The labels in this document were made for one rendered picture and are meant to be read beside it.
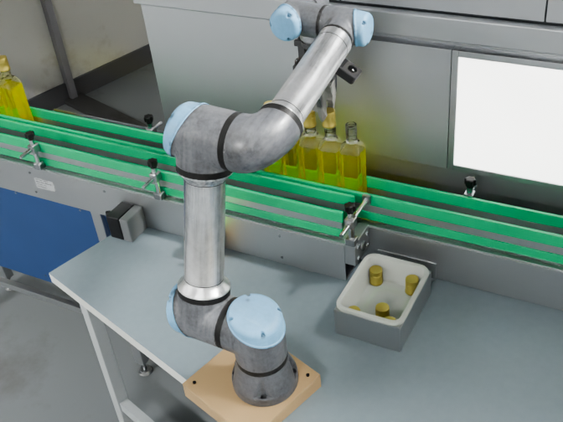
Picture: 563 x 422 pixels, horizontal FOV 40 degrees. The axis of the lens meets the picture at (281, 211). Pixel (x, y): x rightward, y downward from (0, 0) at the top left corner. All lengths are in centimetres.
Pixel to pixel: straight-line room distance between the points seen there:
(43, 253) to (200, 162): 145
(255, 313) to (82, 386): 148
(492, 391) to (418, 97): 74
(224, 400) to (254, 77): 94
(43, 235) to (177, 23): 93
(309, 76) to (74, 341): 191
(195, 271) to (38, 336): 171
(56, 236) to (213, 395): 114
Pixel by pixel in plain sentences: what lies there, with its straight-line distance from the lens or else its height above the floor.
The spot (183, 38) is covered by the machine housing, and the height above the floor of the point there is 123.
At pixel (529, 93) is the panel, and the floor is 123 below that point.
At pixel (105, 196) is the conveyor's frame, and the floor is 84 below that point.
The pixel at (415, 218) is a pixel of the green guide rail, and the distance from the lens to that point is 202.
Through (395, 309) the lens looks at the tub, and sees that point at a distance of 198.
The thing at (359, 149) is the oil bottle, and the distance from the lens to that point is 200.
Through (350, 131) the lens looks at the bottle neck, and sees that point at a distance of 198.
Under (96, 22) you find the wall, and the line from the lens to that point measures 493.
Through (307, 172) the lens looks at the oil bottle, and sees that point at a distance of 209.
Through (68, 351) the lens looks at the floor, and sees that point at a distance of 318.
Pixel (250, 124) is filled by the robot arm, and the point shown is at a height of 142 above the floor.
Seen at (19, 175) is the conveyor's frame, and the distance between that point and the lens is 265.
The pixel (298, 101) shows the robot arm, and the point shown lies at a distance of 152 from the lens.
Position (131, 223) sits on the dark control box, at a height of 82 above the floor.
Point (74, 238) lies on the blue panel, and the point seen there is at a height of 59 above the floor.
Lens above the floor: 215
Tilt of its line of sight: 36 degrees down
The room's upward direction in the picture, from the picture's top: 7 degrees counter-clockwise
